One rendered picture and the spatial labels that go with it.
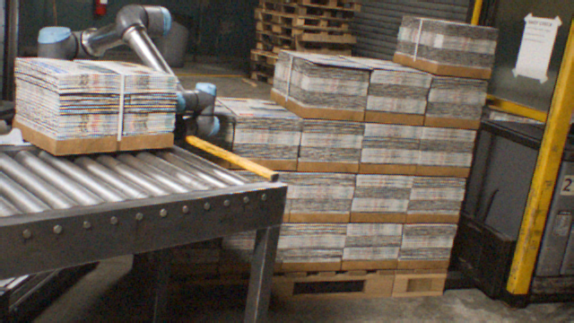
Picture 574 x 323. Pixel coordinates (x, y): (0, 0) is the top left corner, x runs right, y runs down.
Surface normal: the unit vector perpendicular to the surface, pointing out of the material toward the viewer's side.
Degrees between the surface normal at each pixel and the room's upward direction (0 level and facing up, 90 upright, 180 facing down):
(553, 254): 90
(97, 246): 90
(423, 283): 90
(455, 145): 90
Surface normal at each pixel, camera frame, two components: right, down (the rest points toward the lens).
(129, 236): 0.68, 0.27
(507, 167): -0.93, -0.04
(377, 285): 0.35, 0.28
